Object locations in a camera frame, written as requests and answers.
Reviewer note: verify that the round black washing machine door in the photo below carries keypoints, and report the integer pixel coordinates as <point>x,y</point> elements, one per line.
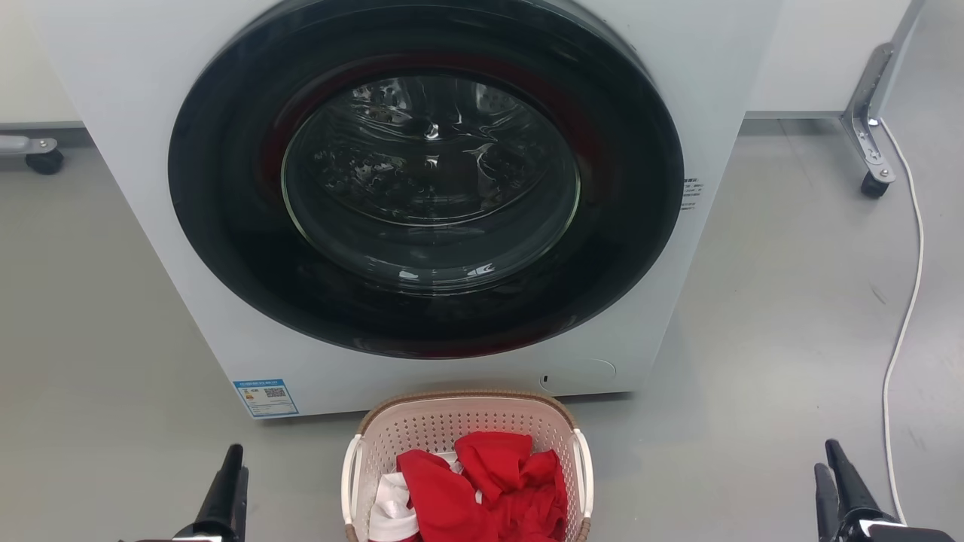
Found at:
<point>226,226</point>

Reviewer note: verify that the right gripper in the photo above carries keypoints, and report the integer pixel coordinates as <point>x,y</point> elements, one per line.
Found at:
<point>896,533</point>

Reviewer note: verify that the white garment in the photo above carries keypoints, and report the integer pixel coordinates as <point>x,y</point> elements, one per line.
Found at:
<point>392,504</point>

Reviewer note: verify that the angled metal frame leg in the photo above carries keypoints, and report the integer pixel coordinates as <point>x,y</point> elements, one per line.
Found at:
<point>862,113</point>

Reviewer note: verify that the red garment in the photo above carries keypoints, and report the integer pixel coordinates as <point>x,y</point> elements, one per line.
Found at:
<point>489,482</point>

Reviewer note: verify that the white front-load washing machine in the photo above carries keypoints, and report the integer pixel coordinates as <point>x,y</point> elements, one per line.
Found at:
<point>128,113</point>

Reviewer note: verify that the small text sticker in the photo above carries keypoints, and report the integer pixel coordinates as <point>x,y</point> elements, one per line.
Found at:
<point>691,194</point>

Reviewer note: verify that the blue energy label sticker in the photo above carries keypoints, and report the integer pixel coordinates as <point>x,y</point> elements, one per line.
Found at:
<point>266,397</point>

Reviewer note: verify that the white partition panel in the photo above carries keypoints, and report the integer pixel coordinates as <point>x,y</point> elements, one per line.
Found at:
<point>821,53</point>
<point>30,68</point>

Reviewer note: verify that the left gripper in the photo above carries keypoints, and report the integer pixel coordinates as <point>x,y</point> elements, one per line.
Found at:
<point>197,537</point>

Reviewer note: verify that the beige plastic laundry basket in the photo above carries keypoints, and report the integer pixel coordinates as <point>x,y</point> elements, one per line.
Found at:
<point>437,421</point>

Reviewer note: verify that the flat metal frame foot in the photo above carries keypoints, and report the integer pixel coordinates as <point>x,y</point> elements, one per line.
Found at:
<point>26,144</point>

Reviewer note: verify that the black caster wheel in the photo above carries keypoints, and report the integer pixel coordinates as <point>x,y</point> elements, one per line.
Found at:
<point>45,162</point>
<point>874,186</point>

